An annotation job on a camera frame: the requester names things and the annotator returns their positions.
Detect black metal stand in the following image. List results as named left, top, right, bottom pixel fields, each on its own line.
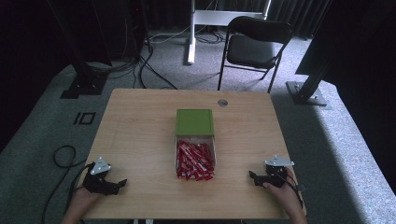
left=46, top=0, right=108, bottom=100
left=285, top=46, right=336, bottom=107

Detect black equipment case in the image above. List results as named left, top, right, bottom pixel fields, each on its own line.
left=98, top=0, right=148, bottom=61

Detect black folding chair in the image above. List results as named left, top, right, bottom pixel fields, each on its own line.
left=217, top=15, right=294, bottom=94

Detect person's right hand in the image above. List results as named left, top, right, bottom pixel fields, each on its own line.
left=262, top=167, right=301, bottom=210

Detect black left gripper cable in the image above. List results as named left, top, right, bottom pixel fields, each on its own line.
left=40, top=145, right=94, bottom=224

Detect person's left hand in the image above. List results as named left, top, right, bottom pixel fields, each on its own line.
left=72, top=186, right=105, bottom=209

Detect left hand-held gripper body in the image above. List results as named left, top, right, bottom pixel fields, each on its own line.
left=81, top=156, right=117, bottom=197

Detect dark curtain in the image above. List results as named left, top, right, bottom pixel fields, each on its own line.
left=146, top=0, right=332, bottom=39

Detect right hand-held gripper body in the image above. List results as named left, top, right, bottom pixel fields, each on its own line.
left=263, top=154, right=295, bottom=189

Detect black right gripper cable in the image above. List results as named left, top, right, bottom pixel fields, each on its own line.
left=279, top=173, right=307, bottom=210

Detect green box sleeve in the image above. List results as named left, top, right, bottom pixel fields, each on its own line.
left=175, top=108, right=216, bottom=137

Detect black floor cable bundle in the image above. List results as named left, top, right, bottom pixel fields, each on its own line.
left=85, top=18, right=179, bottom=91

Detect white desk frame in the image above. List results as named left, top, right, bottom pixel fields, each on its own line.
left=186, top=0, right=273, bottom=65

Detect pile of red packets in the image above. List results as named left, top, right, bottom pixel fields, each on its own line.
left=176, top=140, right=216, bottom=182

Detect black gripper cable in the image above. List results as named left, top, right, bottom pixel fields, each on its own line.
left=279, top=173, right=307, bottom=210
left=40, top=145, right=94, bottom=224

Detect white floor cables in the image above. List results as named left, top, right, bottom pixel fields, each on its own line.
left=148, top=0, right=226, bottom=45

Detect white box drawer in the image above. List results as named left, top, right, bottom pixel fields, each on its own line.
left=174, top=133, right=218, bottom=180

